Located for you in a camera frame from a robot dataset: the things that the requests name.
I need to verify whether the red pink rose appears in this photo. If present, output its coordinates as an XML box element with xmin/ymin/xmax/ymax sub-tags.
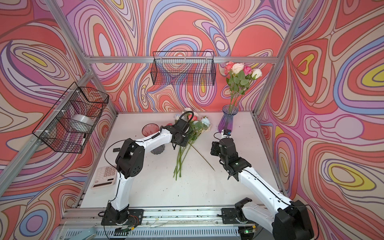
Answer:
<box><xmin>173</xmin><ymin>113</ymin><xmax>198</xmax><ymax>181</ymax></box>

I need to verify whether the white blue flower sprig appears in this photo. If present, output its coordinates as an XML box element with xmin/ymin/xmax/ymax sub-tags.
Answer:
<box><xmin>173</xmin><ymin>107</ymin><xmax>216</xmax><ymax>181</ymax></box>

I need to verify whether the red grey glass vase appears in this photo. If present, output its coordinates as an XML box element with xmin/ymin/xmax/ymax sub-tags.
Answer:
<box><xmin>142</xmin><ymin>123</ymin><xmax>165</xmax><ymax>155</ymax></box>

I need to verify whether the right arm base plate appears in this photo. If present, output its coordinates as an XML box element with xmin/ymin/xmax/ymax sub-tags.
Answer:
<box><xmin>217</xmin><ymin>208</ymin><xmax>259</xmax><ymax>226</ymax></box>

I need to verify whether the back black wire basket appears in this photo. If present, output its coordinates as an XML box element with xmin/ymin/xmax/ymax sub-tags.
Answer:
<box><xmin>151</xmin><ymin>51</ymin><xmax>216</xmax><ymax>86</ymax></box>

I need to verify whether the salmon pink rose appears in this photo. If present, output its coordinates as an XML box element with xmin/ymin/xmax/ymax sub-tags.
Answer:
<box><xmin>225</xmin><ymin>62</ymin><xmax>235</xmax><ymax>111</ymax></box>

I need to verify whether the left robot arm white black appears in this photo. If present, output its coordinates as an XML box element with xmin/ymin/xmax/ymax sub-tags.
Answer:
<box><xmin>102</xmin><ymin>119</ymin><xmax>190</xmax><ymax>226</ymax></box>

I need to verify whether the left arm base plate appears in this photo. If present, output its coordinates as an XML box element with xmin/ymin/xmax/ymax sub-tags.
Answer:
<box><xmin>101</xmin><ymin>209</ymin><xmax>144</xmax><ymax>227</ymax></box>

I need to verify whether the magenta pink rose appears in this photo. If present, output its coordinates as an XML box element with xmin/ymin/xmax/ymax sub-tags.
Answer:
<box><xmin>237</xmin><ymin>66</ymin><xmax>253</xmax><ymax>101</ymax></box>

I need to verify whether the black wire basket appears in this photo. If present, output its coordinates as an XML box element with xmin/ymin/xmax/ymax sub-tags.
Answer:
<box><xmin>33</xmin><ymin>83</ymin><xmax>109</xmax><ymax>154</ymax></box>
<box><xmin>151</xmin><ymin>51</ymin><xmax>216</xmax><ymax>86</ymax></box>

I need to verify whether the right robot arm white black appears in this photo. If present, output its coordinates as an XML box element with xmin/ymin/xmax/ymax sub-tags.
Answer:
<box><xmin>211</xmin><ymin>138</ymin><xmax>315</xmax><ymax>240</ymax></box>

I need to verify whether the left black wire basket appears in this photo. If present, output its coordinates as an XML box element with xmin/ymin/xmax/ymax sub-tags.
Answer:
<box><xmin>33</xmin><ymin>83</ymin><xmax>109</xmax><ymax>154</ymax></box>

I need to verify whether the white green-tinged rose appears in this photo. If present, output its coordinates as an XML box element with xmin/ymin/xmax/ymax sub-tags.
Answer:
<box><xmin>251</xmin><ymin>68</ymin><xmax>263</xmax><ymax>85</ymax></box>

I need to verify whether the pink calculator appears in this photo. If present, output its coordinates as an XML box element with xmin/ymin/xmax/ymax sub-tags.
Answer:
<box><xmin>91</xmin><ymin>166</ymin><xmax>117</xmax><ymax>189</ymax></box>

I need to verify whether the blue purple glass vase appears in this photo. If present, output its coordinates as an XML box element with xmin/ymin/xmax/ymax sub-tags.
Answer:
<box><xmin>218</xmin><ymin>105</ymin><xmax>239</xmax><ymax>132</ymax></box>

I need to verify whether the cream white rose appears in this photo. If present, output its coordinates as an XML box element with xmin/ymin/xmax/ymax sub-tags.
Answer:
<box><xmin>230</xmin><ymin>63</ymin><xmax>245</xmax><ymax>112</ymax></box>

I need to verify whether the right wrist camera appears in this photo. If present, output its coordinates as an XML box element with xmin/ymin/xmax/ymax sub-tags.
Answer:
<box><xmin>221</xmin><ymin>130</ymin><xmax>232</xmax><ymax>139</ymax></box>

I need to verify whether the silver tape roll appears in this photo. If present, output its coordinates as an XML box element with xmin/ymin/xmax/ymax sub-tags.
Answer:
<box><xmin>72</xmin><ymin>114</ymin><xmax>94</xmax><ymax>126</ymax></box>

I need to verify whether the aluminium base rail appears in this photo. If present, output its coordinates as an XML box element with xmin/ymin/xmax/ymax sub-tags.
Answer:
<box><xmin>53</xmin><ymin>206</ymin><xmax>274</xmax><ymax>240</ymax></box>

